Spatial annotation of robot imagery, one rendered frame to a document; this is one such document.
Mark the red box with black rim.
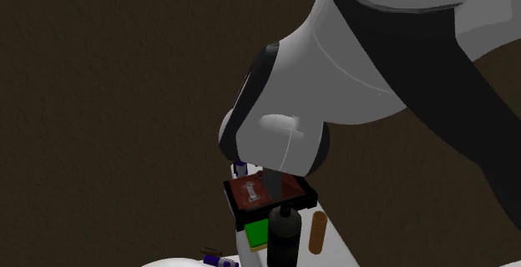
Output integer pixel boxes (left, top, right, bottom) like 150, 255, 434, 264
222, 170, 319, 232

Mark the small purple and white thing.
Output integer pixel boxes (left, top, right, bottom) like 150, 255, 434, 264
232, 160, 249, 179

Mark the green block with yellow base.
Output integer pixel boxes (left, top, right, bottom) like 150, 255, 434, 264
243, 218, 270, 254

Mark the black bottle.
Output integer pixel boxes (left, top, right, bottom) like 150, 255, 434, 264
266, 202, 303, 267

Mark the orange cylinder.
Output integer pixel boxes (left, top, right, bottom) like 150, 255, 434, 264
307, 210, 330, 256

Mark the purple and white pen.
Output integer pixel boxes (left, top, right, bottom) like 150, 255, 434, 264
202, 254, 240, 267

